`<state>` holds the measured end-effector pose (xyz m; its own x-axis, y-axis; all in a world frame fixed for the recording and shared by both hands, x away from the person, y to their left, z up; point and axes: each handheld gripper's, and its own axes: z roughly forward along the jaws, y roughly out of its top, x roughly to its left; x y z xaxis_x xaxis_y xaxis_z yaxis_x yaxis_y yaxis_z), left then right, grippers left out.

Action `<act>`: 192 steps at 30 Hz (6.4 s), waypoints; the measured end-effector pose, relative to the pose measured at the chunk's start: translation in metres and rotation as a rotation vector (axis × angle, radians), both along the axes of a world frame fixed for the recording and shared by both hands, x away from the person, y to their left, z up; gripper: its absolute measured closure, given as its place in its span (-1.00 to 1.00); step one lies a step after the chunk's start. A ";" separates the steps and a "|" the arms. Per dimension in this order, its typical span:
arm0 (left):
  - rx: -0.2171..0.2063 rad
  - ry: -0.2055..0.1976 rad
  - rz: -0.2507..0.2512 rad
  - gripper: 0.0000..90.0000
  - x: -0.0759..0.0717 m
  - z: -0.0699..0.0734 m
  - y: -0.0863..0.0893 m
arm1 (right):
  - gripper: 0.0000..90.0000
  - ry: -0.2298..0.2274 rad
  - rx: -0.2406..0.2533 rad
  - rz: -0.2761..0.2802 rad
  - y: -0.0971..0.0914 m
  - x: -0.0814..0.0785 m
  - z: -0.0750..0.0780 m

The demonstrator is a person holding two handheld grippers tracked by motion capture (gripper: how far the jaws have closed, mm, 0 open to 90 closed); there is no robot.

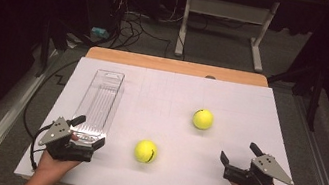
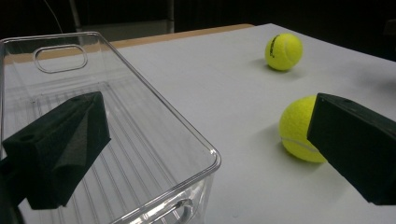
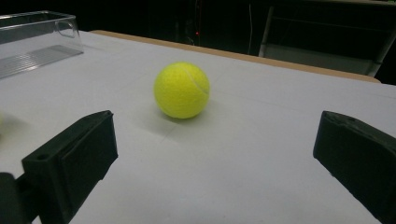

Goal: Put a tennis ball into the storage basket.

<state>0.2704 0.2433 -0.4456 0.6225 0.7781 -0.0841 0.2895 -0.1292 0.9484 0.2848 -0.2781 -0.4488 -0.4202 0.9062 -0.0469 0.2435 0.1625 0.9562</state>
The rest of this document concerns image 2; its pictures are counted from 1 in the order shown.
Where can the yellow tennis ball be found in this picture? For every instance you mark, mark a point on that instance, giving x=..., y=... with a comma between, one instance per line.
x=295, y=130
x=284, y=51

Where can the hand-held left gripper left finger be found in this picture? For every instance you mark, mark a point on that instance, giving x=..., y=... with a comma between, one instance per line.
x=56, y=149

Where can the metal stand pole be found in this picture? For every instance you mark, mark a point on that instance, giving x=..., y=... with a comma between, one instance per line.
x=170, y=14
x=75, y=14

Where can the clear plastic storage bin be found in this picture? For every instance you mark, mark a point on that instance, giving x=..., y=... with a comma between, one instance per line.
x=140, y=140

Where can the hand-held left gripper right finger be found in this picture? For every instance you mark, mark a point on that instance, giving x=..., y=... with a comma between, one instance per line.
x=355, y=143

